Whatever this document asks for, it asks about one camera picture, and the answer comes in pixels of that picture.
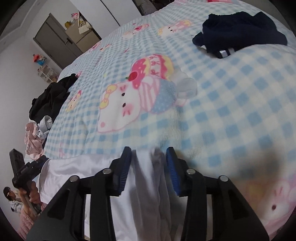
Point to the pink fuzzy left sleeve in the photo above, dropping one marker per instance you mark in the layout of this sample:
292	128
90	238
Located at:
27	219

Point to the navy blue garment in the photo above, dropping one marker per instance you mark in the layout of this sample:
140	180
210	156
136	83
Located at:
222	35

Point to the black garment pile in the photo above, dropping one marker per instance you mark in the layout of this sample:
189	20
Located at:
51	100

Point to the grey door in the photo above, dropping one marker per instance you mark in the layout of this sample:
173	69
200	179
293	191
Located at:
53	40

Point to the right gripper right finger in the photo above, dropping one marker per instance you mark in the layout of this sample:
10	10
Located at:
233	217

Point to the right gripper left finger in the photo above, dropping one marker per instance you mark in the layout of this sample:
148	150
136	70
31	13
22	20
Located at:
63	218

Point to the pink crumpled garment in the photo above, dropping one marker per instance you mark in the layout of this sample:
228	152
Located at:
33	143

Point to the white t-shirt navy collar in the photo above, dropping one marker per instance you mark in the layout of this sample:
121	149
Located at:
148	208

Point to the blue checkered cartoon blanket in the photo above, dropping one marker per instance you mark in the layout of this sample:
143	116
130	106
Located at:
146	85

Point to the colourful toy on shelf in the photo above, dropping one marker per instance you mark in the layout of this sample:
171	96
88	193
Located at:
39	59

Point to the person's left hand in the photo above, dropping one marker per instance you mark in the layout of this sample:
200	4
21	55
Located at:
32	197

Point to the grey striped garment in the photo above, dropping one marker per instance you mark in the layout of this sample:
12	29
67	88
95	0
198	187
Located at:
45	126

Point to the small white shelf rack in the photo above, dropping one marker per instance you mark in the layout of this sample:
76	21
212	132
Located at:
47	74

